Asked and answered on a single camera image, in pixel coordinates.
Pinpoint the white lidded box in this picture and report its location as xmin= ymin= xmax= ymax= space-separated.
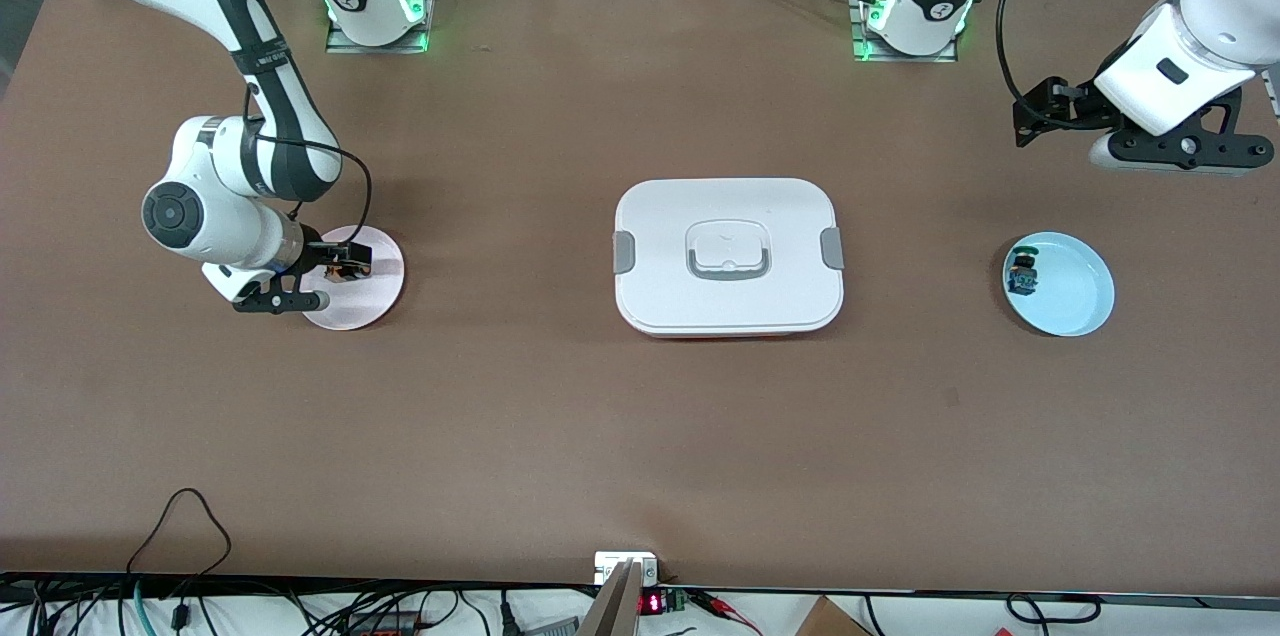
xmin=613 ymin=178 xmax=846 ymax=339

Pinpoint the pink round plate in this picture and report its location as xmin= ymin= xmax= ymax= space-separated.
xmin=296 ymin=226 xmax=406 ymax=332

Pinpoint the light blue round plate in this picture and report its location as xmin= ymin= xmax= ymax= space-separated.
xmin=1002 ymin=232 xmax=1116 ymax=338

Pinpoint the grey metal bar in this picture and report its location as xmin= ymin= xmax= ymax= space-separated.
xmin=578 ymin=561 xmax=643 ymax=636

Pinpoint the brown cardboard piece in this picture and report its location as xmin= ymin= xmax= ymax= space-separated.
xmin=795 ymin=596 xmax=871 ymax=636

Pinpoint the black right camera bracket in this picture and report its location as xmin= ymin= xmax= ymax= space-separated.
xmin=233 ymin=268 xmax=331 ymax=315

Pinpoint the black camera bracket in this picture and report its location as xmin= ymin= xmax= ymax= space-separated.
xmin=1110 ymin=86 xmax=1276 ymax=170
xmin=233 ymin=268 xmax=331 ymax=315

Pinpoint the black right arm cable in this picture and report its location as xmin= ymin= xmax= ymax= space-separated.
xmin=245 ymin=81 xmax=374 ymax=239

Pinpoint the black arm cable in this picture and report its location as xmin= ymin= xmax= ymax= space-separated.
xmin=245 ymin=81 xmax=374 ymax=239
xmin=996 ymin=0 xmax=1061 ymax=115

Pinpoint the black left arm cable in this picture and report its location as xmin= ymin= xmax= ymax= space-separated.
xmin=996 ymin=0 xmax=1061 ymax=115

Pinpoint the black left camera bracket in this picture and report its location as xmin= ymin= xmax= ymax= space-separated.
xmin=1110 ymin=86 xmax=1276 ymax=170

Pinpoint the green and blue switch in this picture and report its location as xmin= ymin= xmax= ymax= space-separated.
xmin=1008 ymin=245 xmax=1041 ymax=298

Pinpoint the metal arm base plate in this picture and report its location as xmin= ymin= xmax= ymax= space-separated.
xmin=850 ymin=0 xmax=961 ymax=64
xmin=325 ymin=0 xmax=439 ymax=55

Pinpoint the black looped cable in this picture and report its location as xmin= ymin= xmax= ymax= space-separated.
xmin=125 ymin=488 xmax=233 ymax=579

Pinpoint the small white switch box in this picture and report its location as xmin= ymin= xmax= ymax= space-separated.
xmin=594 ymin=551 xmax=659 ymax=585

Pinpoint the black cable under edge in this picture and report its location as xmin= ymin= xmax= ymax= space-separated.
xmin=1005 ymin=593 xmax=1103 ymax=625

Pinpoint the red cable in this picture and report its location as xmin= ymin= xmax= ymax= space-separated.
xmin=690 ymin=591 xmax=766 ymax=636

